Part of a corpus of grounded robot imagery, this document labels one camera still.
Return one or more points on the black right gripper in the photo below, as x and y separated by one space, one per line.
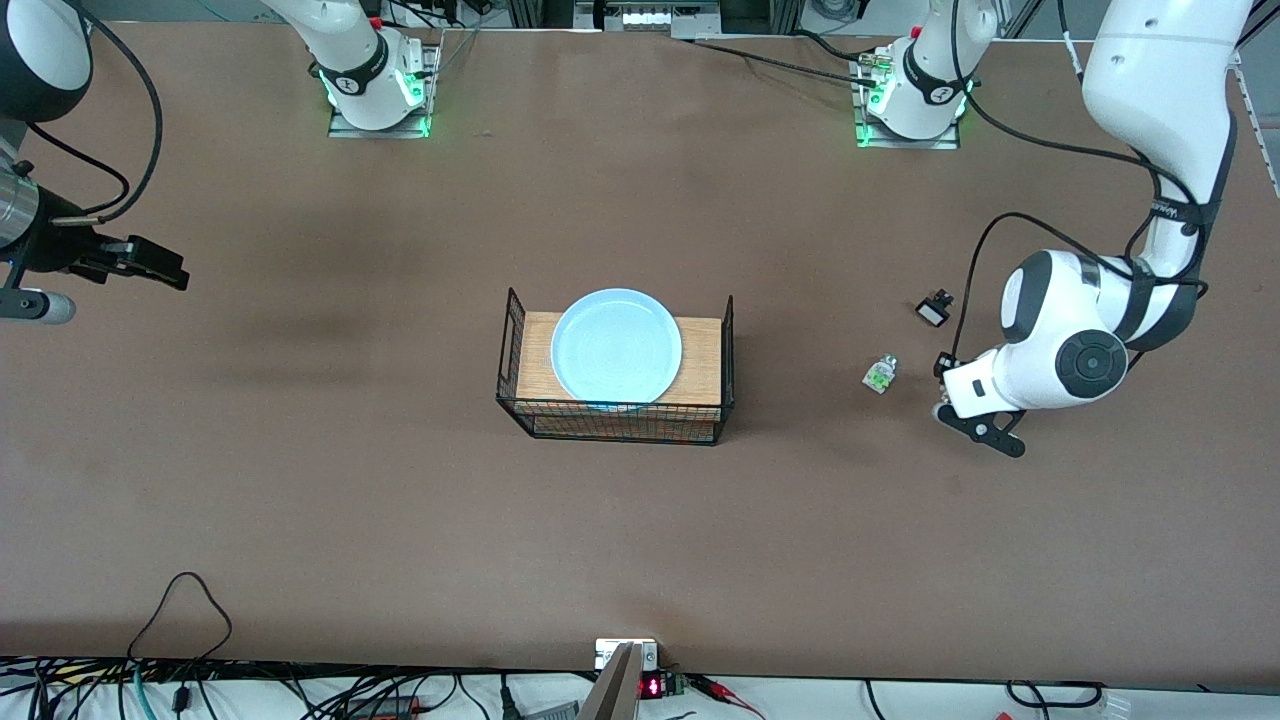
62 251

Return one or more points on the light blue round plate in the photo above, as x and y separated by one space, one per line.
616 345

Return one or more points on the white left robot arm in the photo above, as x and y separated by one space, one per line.
1060 330

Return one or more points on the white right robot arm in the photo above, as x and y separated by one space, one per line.
355 60

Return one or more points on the green white contact block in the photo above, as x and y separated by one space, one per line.
880 376

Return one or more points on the light wooden board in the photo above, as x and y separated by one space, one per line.
700 360

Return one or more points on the red probe leads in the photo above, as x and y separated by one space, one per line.
715 688

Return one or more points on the red digit display module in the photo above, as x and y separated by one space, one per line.
652 687

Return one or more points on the black power adapter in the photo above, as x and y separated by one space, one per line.
385 707

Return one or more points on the black white square switch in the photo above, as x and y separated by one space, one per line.
933 313

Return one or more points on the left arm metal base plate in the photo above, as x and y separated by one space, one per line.
930 144

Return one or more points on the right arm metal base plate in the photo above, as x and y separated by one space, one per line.
350 130

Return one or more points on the aluminium frame with light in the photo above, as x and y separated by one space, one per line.
648 18

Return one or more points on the aluminium camera post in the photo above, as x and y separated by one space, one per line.
615 690

